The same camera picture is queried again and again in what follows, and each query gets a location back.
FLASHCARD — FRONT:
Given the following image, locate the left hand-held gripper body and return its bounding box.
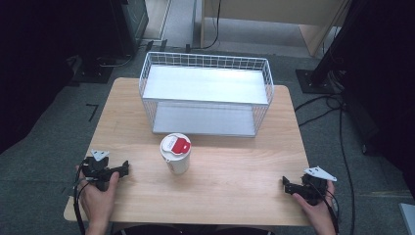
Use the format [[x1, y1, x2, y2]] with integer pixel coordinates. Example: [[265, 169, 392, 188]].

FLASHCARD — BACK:
[[80, 149, 122, 192]]

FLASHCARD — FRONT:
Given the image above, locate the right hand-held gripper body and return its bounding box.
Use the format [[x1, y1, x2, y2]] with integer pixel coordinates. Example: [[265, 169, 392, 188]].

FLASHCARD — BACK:
[[300, 165, 338, 207]]

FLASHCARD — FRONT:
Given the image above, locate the person's right hand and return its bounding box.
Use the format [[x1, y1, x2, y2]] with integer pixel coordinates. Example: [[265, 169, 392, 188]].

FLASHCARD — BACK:
[[292, 179, 338, 235]]

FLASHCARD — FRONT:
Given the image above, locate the person's left hand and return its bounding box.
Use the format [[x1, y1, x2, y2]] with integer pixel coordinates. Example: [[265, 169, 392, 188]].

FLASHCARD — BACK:
[[75, 164, 120, 229]]

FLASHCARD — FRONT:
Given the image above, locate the white paper cup red lid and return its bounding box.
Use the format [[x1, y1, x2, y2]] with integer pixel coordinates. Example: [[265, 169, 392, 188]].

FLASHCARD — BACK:
[[159, 132, 192, 175]]

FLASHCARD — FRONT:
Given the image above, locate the pale grey flat panel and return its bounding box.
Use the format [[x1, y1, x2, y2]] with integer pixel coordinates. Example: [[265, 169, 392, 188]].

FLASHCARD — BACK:
[[397, 202, 415, 235]]

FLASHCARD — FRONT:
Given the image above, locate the black stand base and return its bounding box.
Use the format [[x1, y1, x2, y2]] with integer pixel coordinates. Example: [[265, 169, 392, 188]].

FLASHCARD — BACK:
[[69, 54, 115, 85]]

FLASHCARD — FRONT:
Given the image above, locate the dark curtain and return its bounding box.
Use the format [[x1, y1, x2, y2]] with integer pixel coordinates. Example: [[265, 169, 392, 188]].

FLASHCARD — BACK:
[[0, 0, 114, 155]]

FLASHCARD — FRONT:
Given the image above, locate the black metal stand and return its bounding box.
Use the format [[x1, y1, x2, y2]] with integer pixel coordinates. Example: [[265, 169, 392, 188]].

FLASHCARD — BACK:
[[295, 0, 368, 96]]

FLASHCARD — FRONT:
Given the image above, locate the light wooden cabinet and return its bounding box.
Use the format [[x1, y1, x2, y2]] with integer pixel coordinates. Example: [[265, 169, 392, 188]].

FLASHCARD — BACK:
[[200, 0, 352, 59]]

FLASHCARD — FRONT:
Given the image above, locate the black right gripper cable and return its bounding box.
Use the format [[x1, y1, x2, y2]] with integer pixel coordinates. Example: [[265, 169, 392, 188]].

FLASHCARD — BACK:
[[309, 180, 341, 235]]

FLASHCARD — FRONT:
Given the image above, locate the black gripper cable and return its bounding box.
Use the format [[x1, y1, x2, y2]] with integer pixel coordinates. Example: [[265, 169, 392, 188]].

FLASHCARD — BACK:
[[309, 180, 341, 235], [72, 164, 91, 235]]

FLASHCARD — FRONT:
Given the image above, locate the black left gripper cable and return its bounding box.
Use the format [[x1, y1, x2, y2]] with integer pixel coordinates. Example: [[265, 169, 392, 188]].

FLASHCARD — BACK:
[[72, 164, 91, 235]]

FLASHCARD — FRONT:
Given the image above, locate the black floor cable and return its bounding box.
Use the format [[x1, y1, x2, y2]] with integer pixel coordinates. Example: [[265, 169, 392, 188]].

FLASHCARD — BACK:
[[294, 93, 357, 235]]

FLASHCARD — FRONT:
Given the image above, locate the white wire shelf rack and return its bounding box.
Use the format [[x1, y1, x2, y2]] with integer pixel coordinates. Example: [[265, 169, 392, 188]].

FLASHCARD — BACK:
[[138, 51, 275, 138]]

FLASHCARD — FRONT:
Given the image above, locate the black hanging cable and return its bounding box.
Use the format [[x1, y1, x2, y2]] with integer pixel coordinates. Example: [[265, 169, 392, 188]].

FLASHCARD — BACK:
[[195, 0, 223, 51]]

